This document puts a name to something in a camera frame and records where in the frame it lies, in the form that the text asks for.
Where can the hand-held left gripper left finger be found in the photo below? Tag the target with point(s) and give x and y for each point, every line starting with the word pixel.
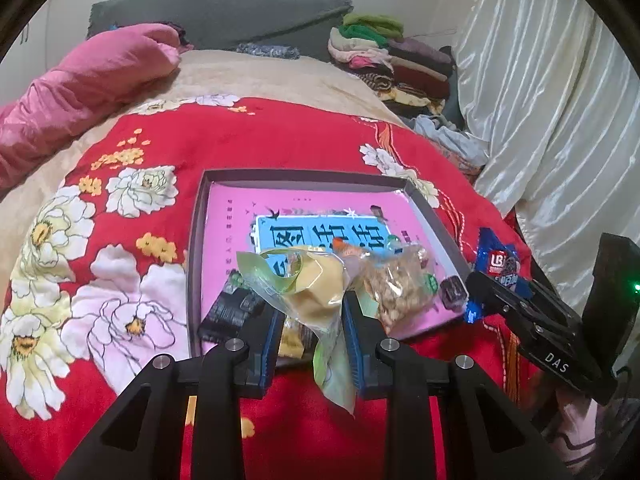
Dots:
pixel 272 345

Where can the white satin curtain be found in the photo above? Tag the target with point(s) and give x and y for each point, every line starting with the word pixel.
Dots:
pixel 550 85

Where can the pile of folded clothes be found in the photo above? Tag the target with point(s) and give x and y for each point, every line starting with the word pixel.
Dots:
pixel 400 60

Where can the red floral blanket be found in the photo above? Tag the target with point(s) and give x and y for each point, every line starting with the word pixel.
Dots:
pixel 300 135

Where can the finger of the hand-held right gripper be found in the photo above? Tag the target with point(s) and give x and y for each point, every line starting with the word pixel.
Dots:
pixel 487 290
pixel 542 292

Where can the grey headboard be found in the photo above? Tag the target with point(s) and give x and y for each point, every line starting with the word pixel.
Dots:
pixel 225 20

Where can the yellow cow print snack packet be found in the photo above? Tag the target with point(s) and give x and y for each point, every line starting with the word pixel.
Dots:
pixel 295 342

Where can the dark brown candy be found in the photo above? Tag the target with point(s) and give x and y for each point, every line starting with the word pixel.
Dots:
pixel 452 292

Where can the light blue cloth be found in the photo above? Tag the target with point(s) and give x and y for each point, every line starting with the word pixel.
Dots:
pixel 450 135

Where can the pink and blue book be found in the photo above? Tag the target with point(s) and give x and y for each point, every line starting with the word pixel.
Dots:
pixel 240 200

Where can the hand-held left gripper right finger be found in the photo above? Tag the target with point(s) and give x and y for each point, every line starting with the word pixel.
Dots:
pixel 352 340

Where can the blue cookie packet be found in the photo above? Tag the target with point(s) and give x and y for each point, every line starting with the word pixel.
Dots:
pixel 497 260

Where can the tall orange snack packet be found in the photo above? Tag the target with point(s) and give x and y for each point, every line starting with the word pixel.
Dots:
pixel 345 249

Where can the clear floss cake packet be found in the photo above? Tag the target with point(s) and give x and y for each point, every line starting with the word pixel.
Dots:
pixel 395 290

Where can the pink pillow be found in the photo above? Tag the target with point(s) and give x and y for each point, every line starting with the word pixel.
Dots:
pixel 90 85

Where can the pale green pastry packet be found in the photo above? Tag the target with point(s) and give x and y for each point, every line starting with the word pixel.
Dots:
pixel 310 300

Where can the black and green snack packet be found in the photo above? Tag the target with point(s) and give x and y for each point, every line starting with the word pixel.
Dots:
pixel 227 310

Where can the dark patterned cloth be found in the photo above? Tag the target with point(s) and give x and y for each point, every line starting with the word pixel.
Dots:
pixel 267 51

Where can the dark shallow cardboard box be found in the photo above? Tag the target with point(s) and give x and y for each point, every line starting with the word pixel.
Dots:
pixel 195 260

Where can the beige bed sheet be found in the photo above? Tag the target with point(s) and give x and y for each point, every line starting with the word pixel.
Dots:
pixel 280 75

